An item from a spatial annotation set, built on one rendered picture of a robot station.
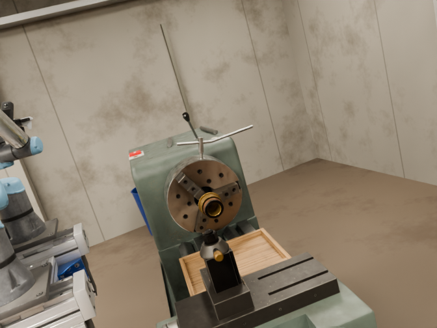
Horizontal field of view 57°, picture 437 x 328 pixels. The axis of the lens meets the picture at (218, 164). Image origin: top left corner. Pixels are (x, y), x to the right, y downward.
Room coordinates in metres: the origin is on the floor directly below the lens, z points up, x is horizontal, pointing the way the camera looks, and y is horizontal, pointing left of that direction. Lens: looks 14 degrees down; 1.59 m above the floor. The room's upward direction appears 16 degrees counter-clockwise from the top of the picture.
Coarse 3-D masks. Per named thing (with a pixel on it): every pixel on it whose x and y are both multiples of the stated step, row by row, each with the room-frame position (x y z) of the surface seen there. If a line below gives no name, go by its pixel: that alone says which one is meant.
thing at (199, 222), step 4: (200, 212) 1.51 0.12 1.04; (200, 216) 1.50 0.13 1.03; (204, 216) 1.48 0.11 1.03; (196, 220) 1.55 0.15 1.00; (200, 220) 1.50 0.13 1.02; (204, 220) 1.51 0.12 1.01; (208, 220) 1.51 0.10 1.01; (196, 224) 1.53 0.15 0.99; (200, 224) 1.52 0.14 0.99; (204, 224) 1.52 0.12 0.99; (196, 228) 1.52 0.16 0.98; (200, 228) 1.52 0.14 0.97; (204, 228) 1.52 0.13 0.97; (200, 232) 1.56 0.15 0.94
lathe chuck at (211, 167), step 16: (192, 160) 1.60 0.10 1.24; (208, 160) 1.58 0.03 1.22; (192, 176) 1.56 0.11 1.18; (208, 176) 1.57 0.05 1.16; (224, 176) 1.59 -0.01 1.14; (176, 192) 1.55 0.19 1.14; (240, 192) 1.59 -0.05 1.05; (176, 208) 1.55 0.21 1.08; (192, 208) 1.56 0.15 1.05; (224, 208) 1.58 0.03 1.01; (192, 224) 1.56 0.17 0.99; (208, 224) 1.57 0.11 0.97; (224, 224) 1.58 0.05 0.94
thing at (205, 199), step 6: (210, 192) 1.48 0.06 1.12; (204, 198) 1.45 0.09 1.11; (210, 198) 1.44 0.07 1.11; (216, 198) 1.44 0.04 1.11; (198, 204) 1.47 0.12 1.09; (204, 204) 1.43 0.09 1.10; (216, 204) 1.49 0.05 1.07; (222, 204) 1.43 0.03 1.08; (204, 210) 1.42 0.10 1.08; (210, 210) 1.48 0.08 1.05; (216, 210) 1.47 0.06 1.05; (222, 210) 1.43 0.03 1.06; (210, 216) 1.42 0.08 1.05; (216, 216) 1.43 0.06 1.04
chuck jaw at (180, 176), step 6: (180, 174) 1.56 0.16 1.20; (180, 180) 1.52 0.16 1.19; (186, 180) 1.52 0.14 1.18; (186, 186) 1.52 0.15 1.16; (192, 186) 1.50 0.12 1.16; (198, 186) 1.54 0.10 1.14; (192, 192) 1.50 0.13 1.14; (198, 192) 1.49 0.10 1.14; (204, 192) 1.50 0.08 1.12; (198, 198) 1.48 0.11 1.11
